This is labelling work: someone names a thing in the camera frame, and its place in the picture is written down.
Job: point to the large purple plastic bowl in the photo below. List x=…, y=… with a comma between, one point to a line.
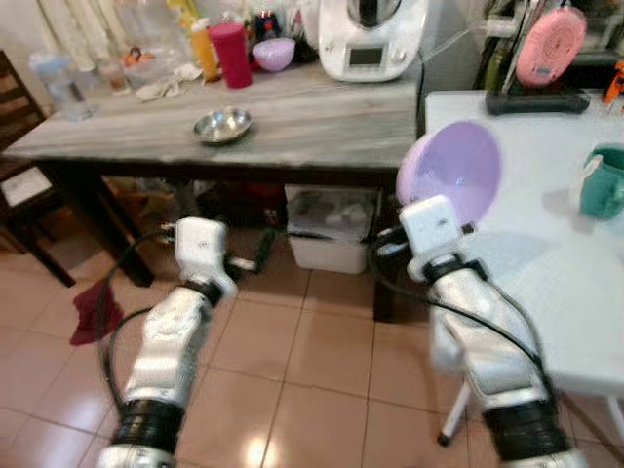
x=453, y=168

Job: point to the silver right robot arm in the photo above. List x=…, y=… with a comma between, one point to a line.
x=487, y=331

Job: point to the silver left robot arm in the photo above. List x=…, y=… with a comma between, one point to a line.
x=166, y=341

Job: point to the white plastic storage box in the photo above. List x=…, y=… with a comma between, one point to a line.
x=327, y=234

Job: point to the grey wooden table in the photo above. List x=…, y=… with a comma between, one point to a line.
x=292, y=174

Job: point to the stainless steel bowl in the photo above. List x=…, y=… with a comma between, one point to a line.
x=222, y=126

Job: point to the dark red cloth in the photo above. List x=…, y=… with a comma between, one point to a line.
x=96, y=314

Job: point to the white crumpled cloth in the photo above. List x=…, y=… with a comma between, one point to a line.
x=166, y=85

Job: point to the small purple bowl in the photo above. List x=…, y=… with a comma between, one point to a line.
x=274, y=55

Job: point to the red plastic tumbler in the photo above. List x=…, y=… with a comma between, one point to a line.
x=231, y=57

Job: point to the orange plastic bottle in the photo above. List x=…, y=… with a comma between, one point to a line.
x=204, y=54

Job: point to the clear container with orange food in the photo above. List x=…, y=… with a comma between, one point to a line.
x=146, y=66

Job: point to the dark jar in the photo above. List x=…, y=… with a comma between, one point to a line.
x=265, y=24

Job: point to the dark wooden chair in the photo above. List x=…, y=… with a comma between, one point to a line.
x=19, y=195

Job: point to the green ceramic mug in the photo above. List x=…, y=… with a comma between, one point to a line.
x=604, y=185

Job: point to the white kitchen cooking machine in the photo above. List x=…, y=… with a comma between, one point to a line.
x=375, y=44

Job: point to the clear plastic pitcher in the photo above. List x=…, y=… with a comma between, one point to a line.
x=60, y=90

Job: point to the white folding table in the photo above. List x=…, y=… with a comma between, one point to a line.
x=565, y=292

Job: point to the orange and black tool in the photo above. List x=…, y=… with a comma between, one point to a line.
x=614, y=83

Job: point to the black flat stand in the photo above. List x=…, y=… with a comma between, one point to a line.
x=536, y=101

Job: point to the pink round disc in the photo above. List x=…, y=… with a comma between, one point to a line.
x=551, y=47

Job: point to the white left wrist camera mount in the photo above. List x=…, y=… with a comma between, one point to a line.
x=202, y=246

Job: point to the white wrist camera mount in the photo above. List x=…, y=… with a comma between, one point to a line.
x=202, y=246
x=432, y=226

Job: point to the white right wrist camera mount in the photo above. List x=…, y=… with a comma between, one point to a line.
x=432, y=226

